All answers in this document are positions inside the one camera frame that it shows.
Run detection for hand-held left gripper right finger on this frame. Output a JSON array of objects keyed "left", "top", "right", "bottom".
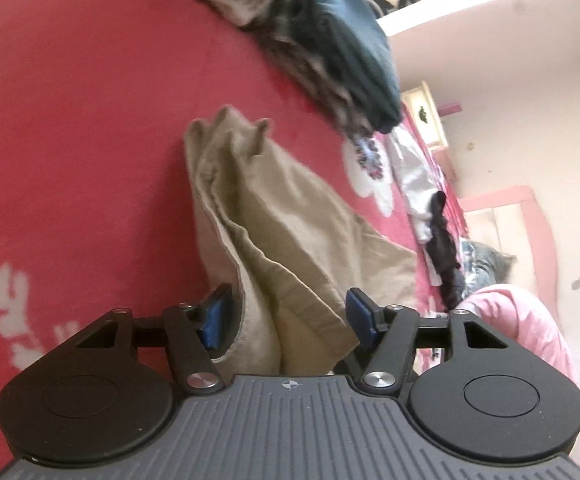
[{"left": 346, "top": 287, "right": 510, "bottom": 395}]

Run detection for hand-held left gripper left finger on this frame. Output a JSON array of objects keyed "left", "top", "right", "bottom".
[{"left": 74, "top": 283, "right": 233, "bottom": 395}]

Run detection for khaki pants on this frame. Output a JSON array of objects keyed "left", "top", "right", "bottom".
[{"left": 184, "top": 105, "right": 419, "bottom": 377}]

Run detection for black garment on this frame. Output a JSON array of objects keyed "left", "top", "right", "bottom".
[{"left": 421, "top": 191, "right": 467, "bottom": 312}]

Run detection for grey patterned pillow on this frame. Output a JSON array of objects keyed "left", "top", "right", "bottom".
[{"left": 461, "top": 239, "right": 518, "bottom": 289}]

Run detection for light grey garment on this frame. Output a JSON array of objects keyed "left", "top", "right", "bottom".
[{"left": 386, "top": 126, "right": 449, "bottom": 244}]

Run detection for pink quilt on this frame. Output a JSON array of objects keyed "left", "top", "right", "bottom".
[{"left": 456, "top": 283, "right": 579, "bottom": 397}]

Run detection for pink headboard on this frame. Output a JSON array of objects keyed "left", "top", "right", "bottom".
[{"left": 456, "top": 184, "right": 559, "bottom": 322}]

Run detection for cream nightstand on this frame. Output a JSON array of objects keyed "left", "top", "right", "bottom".
[{"left": 400, "top": 79, "right": 459, "bottom": 182}]

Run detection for red floral blanket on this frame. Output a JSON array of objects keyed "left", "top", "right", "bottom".
[{"left": 0, "top": 0, "right": 477, "bottom": 466}]

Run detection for dark blue folded garment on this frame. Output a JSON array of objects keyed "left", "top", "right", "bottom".
[{"left": 290, "top": 0, "right": 404, "bottom": 134}]

